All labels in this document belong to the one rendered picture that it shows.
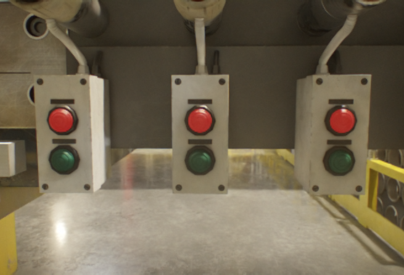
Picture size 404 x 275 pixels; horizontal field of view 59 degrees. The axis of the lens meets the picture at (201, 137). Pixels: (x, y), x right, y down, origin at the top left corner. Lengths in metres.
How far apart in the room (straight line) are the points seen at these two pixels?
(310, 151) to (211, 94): 0.14
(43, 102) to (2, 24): 0.21
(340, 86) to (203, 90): 0.17
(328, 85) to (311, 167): 0.10
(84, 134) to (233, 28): 0.27
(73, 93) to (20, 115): 0.19
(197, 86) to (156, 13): 0.18
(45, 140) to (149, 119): 0.15
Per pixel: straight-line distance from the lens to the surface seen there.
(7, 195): 1.05
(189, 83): 0.45
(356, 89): 0.48
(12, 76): 0.65
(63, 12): 0.45
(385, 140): 0.60
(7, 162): 0.57
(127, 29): 0.59
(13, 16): 0.66
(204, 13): 0.41
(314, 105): 0.46
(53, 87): 0.49
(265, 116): 0.54
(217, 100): 0.45
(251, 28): 0.58
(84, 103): 0.47
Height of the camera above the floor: 0.74
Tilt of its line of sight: 6 degrees down
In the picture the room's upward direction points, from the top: straight up
